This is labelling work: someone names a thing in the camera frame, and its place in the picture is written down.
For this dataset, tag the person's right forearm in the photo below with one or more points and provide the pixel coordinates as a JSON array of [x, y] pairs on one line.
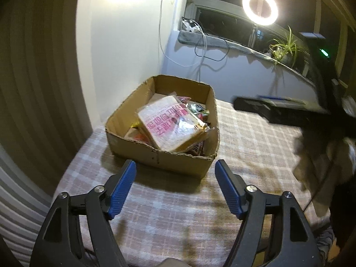
[[319, 167]]

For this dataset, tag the yellow snack packet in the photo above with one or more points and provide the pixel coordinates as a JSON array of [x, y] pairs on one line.
[[135, 124]]

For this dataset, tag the cardboard box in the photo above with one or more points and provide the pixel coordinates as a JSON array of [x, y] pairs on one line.
[[172, 162]]

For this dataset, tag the bagged sliced bread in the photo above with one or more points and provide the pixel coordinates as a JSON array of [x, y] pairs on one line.
[[169, 125]]

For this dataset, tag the white power strip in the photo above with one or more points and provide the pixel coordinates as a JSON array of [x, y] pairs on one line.
[[192, 27]]

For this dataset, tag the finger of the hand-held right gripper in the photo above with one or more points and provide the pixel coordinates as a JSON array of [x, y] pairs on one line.
[[278, 115], [278, 99]]

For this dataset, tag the white cabinet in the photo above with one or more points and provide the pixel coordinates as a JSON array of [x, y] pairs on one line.
[[125, 47]]

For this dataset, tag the potted spider plant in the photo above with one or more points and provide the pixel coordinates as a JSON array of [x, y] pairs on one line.
[[286, 49]]

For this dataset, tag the foil candy packet zigzag ends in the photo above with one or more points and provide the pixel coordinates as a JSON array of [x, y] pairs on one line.
[[197, 108]]

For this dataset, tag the plaid tablecloth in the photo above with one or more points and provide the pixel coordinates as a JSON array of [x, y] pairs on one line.
[[172, 214]]

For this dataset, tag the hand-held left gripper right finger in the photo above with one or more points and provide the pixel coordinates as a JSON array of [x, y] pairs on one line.
[[228, 189]]

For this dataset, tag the grey windowsill cloth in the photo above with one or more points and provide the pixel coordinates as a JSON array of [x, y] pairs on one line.
[[194, 38]]

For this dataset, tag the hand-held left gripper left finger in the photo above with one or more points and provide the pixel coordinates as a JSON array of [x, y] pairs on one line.
[[122, 189]]

